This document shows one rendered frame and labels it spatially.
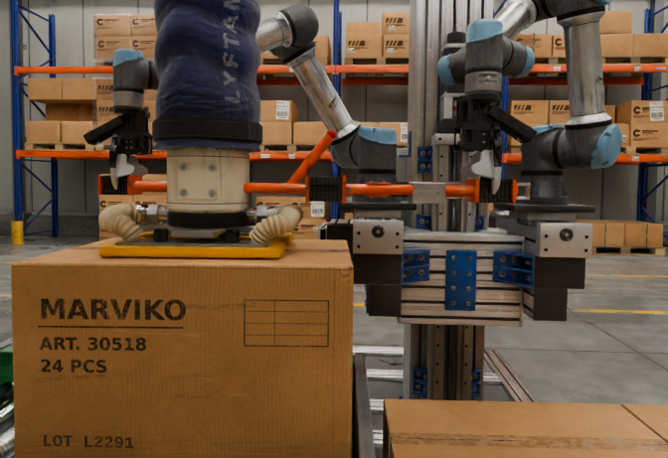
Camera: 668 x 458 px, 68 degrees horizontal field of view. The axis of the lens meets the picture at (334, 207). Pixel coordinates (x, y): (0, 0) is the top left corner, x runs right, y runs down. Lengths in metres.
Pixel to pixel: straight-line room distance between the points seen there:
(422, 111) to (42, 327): 1.23
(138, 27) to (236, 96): 8.25
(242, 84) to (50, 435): 0.73
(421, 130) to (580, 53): 0.51
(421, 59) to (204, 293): 1.12
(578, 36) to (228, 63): 0.92
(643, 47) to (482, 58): 8.42
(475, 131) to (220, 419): 0.74
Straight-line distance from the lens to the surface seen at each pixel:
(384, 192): 1.03
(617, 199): 10.53
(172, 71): 1.03
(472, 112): 1.09
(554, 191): 1.56
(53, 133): 9.69
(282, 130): 8.27
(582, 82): 1.50
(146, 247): 0.98
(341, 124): 1.58
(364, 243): 1.34
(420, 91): 1.69
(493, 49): 1.11
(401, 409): 1.31
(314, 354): 0.91
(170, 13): 1.07
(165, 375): 0.96
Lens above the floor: 1.09
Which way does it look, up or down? 3 degrees down
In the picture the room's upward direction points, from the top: 1 degrees clockwise
